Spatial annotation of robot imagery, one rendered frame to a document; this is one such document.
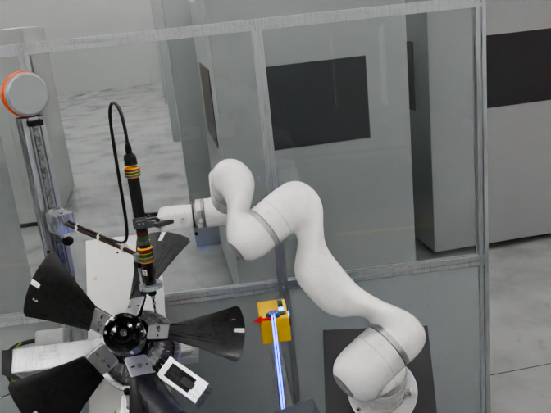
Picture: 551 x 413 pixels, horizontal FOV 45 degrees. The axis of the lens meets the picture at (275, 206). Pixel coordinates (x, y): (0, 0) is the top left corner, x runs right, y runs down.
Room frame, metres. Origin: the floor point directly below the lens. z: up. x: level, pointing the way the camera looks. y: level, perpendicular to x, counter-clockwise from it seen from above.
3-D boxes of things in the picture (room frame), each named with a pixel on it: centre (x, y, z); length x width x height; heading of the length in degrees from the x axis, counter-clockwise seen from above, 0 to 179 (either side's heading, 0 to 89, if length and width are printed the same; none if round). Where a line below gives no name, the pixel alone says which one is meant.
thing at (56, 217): (2.34, 0.78, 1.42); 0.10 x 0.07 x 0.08; 39
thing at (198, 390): (1.88, 0.34, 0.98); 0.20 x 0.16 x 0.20; 4
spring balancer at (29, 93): (2.41, 0.84, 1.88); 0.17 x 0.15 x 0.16; 94
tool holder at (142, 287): (1.86, 0.40, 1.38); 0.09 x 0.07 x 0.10; 38
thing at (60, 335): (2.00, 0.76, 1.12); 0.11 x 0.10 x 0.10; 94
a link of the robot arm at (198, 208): (1.86, 0.22, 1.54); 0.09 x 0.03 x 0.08; 4
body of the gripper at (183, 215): (1.86, 0.28, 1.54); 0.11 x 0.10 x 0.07; 94
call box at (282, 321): (2.16, 0.05, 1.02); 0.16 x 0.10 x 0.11; 4
